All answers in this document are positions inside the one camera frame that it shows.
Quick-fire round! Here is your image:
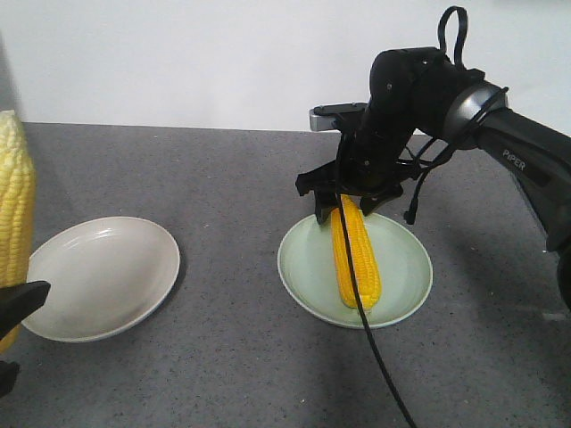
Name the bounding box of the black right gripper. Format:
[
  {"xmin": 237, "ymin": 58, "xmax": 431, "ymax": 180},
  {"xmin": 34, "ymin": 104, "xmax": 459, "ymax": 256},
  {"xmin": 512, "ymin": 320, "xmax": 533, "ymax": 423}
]
[{"xmin": 296, "ymin": 114, "xmax": 420, "ymax": 225}]

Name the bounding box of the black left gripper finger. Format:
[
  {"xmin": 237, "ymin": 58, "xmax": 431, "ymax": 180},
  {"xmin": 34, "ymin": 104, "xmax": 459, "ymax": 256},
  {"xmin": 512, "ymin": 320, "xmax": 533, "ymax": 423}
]
[
  {"xmin": 1, "ymin": 280, "xmax": 49, "ymax": 339},
  {"xmin": 0, "ymin": 361, "xmax": 21, "ymax": 398}
]

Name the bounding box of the bright yellow corn cob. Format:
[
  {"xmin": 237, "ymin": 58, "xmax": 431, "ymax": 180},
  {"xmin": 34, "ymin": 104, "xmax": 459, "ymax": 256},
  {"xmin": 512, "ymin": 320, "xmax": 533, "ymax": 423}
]
[{"xmin": 330, "ymin": 194, "xmax": 382, "ymax": 311}]

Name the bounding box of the orange-yellow corn cob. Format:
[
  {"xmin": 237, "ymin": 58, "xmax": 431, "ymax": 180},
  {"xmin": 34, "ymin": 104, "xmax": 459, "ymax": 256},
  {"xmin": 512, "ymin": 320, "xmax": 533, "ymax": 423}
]
[{"xmin": 0, "ymin": 110, "xmax": 37, "ymax": 356}]

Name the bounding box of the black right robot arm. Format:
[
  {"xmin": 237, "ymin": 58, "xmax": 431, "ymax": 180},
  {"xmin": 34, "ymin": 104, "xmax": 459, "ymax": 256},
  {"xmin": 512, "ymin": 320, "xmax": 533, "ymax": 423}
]
[{"xmin": 295, "ymin": 47, "xmax": 570, "ymax": 300}]

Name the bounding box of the light green round plate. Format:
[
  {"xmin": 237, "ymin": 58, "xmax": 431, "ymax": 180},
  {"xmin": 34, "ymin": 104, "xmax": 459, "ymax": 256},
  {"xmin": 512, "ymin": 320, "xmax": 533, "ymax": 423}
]
[{"xmin": 277, "ymin": 214, "xmax": 433, "ymax": 329}]

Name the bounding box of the white round plate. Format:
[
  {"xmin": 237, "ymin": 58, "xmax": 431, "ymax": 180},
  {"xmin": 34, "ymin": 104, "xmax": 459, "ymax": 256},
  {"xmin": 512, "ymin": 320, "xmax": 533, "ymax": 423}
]
[{"xmin": 22, "ymin": 217, "xmax": 181, "ymax": 343}]

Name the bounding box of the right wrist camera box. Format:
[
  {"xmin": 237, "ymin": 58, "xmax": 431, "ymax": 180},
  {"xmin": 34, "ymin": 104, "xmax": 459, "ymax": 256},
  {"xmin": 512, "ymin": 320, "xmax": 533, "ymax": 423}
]
[{"xmin": 309, "ymin": 103, "xmax": 368, "ymax": 133}]

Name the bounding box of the black right camera cable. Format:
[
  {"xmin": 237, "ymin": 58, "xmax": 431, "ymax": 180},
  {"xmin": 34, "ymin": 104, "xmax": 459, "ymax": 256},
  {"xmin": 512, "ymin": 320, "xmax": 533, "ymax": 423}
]
[{"xmin": 336, "ymin": 4, "xmax": 509, "ymax": 428}]

